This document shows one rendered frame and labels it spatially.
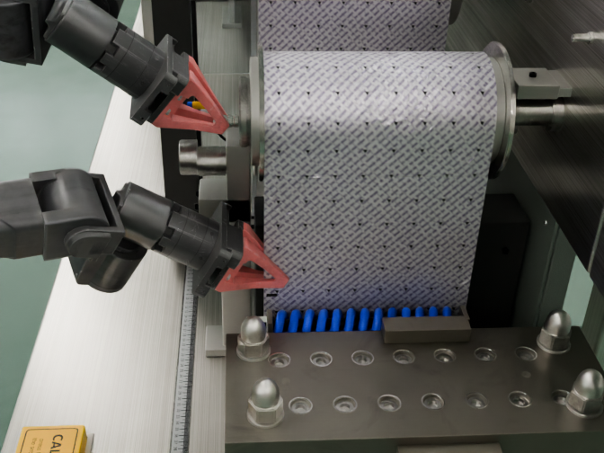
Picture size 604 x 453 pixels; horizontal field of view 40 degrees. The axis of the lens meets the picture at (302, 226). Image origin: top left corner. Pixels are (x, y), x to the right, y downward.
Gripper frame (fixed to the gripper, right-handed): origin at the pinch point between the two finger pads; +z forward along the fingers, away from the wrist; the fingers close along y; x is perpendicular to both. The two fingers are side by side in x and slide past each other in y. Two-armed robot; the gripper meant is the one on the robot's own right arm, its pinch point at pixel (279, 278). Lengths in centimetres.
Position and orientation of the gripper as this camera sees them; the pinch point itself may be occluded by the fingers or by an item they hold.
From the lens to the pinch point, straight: 92.7
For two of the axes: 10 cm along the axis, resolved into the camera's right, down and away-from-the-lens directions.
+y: 0.7, 5.4, -8.4
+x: 5.2, -7.4, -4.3
